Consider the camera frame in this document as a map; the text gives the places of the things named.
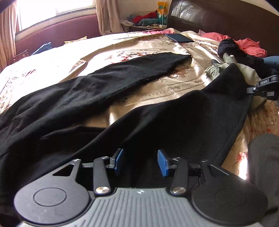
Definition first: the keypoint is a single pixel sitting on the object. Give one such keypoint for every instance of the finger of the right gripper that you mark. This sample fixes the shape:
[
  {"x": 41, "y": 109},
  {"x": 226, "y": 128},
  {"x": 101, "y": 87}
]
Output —
[{"x": 267, "y": 88}]

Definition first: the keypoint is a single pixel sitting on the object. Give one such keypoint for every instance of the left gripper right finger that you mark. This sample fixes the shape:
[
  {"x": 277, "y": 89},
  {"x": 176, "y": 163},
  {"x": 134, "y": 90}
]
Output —
[{"x": 177, "y": 168}]

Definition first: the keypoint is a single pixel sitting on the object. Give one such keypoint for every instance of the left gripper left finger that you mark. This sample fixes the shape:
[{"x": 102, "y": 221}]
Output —
[{"x": 101, "y": 166}]

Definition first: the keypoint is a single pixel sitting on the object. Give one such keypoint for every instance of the black pants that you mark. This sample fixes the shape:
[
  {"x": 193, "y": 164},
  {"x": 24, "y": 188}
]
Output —
[{"x": 109, "y": 122}]

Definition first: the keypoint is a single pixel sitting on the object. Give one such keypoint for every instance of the olive green folded garment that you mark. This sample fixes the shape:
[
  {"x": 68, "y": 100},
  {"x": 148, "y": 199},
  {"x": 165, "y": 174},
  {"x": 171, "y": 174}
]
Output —
[{"x": 248, "y": 74}]

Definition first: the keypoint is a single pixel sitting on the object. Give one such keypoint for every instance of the pink red clothes pile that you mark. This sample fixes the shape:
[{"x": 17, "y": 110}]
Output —
[{"x": 247, "y": 45}]

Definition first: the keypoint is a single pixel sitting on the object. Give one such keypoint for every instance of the black clothes pile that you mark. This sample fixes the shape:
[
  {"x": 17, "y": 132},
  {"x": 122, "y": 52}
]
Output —
[{"x": 264, "y": 67}]

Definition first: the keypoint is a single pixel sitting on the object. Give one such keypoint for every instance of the operator grey trouser leg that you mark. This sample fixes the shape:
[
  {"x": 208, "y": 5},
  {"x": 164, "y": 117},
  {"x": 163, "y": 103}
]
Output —
[{"x": 263, "y": 172}]

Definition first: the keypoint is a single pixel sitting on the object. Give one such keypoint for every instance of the dark leather headboard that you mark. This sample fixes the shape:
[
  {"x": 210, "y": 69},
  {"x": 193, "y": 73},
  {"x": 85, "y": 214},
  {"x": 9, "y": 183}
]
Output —
[{"x": 237, "y": 19}]

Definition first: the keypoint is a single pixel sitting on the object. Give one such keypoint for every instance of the dark smartphone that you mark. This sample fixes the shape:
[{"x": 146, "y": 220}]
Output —
[{"x": 179, "y": 38}]

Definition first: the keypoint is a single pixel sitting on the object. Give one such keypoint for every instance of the floral satin bedspread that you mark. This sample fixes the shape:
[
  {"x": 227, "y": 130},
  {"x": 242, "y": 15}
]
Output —
[{"x": 152, "y": 65}]

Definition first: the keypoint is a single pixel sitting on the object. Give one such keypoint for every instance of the cluttered nightstand clothes pile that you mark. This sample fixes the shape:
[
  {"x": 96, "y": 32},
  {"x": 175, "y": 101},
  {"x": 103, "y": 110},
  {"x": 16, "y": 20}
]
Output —
[{"x": 150, "y": 21}]

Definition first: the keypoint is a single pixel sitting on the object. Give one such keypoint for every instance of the blue item on bench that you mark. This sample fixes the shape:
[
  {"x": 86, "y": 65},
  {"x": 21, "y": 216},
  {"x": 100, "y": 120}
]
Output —
[{"x": 44, "y": 47}]

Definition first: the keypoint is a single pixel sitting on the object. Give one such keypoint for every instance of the maroon padded window bench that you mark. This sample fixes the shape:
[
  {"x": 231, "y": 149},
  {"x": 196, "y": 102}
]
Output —
[{"x": 58, "y": 33}]

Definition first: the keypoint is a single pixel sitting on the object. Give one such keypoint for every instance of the right beige curtain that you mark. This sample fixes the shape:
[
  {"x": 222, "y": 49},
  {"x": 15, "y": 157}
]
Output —
[{"x": 108, "y": 17}]

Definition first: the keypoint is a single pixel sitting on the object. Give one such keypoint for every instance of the beige curtain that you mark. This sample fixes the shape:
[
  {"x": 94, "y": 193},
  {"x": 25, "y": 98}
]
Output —
[
  {"x": 8, "y": 34},
  {"x": 108, "y": 17}
]

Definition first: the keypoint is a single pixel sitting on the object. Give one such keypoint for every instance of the window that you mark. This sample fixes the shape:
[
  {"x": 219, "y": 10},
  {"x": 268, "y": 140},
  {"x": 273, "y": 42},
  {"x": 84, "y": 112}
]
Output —
[{"x": 33, "y": 12}]

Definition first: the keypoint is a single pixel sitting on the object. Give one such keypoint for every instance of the left beige curtain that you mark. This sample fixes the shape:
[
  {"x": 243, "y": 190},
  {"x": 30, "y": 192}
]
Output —
[{"x": 8, "y": 34}]

